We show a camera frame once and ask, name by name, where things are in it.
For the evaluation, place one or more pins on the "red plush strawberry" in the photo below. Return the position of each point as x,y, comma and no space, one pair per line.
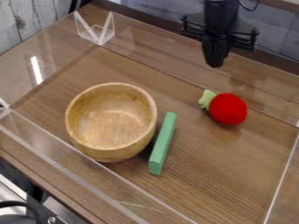
226,107

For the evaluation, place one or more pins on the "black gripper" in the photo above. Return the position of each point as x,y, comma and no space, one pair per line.
219,36

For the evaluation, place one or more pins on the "wooden bowl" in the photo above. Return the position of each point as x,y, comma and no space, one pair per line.
111,121

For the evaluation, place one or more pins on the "green rectangular block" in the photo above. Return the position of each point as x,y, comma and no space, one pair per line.
162,144

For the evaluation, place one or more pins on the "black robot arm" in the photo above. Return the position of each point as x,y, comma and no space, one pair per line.
224,9

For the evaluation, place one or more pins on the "black clamp bracket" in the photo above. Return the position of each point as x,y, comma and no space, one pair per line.
43,215

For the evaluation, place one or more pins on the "clear acrylic tray wall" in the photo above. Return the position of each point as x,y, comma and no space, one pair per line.
227,174

